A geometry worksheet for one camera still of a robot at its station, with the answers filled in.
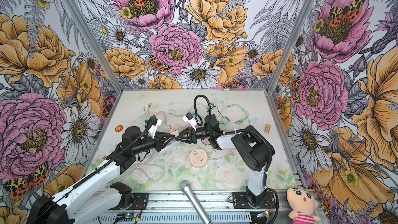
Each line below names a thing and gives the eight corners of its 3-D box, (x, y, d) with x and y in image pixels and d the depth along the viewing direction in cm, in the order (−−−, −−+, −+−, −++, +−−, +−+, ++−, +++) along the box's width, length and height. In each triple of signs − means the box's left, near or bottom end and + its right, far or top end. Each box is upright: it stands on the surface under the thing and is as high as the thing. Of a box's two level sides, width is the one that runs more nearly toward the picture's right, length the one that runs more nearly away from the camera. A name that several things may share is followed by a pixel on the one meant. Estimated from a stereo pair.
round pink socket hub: (189, 167, 87) (188, 165, 84) (190, 150, 93) (189, 148, 90) (207, 167, 87) (207, 165, 84) (207, 150, 93) (207, 148, 90)
